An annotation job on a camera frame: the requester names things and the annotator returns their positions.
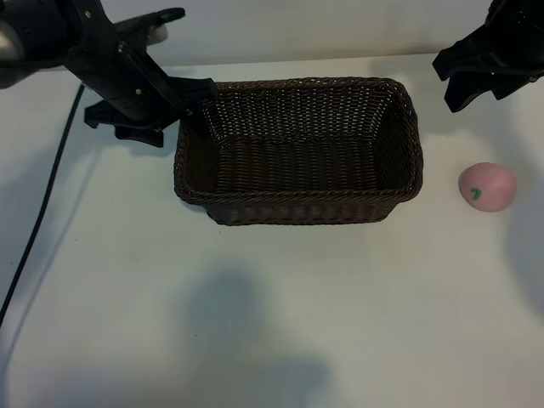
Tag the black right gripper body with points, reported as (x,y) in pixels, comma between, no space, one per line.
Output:
(510,38)

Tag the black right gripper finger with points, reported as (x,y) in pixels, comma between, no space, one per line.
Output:
(509,86)
(461,93)

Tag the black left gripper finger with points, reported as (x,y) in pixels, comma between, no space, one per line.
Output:
(199,121)
(142,136)

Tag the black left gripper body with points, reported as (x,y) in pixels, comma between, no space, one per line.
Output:
(123,85)

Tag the pink peach with green mark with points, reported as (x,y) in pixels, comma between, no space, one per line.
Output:
(489,187)

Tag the dark brown woven basket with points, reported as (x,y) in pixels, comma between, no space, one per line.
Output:
(297,170)

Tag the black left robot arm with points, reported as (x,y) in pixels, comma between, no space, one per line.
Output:
(38,25)

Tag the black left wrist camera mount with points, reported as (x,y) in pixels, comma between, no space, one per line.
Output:
(144,23)

